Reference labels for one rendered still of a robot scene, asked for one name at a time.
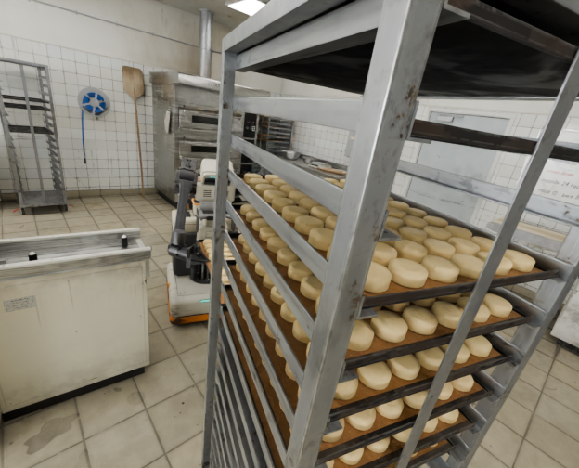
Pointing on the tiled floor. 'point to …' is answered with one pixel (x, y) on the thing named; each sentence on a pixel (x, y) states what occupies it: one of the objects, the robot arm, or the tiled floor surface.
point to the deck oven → (194, 126)
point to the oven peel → (134, 76)
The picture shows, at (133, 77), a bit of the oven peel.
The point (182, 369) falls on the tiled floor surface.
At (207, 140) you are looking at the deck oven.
